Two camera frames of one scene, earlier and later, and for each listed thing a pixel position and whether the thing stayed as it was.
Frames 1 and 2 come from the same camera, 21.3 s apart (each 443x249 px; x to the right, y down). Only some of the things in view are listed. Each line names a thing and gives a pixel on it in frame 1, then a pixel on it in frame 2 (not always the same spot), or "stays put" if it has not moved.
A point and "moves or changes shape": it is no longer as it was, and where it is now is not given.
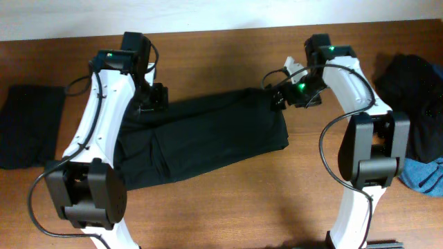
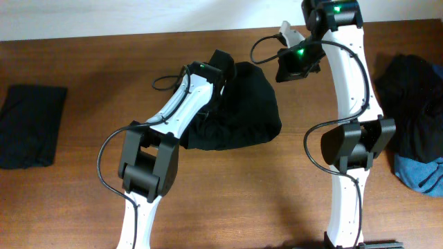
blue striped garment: x=423 y=176 stays put
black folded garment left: x=30 y=122 stays put
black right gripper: x=280 y=93 -> x=288 y=71
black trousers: x=198 y=133 moves or changes shape
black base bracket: x=384 y=244 stays put
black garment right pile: x=412 y=86 stays put
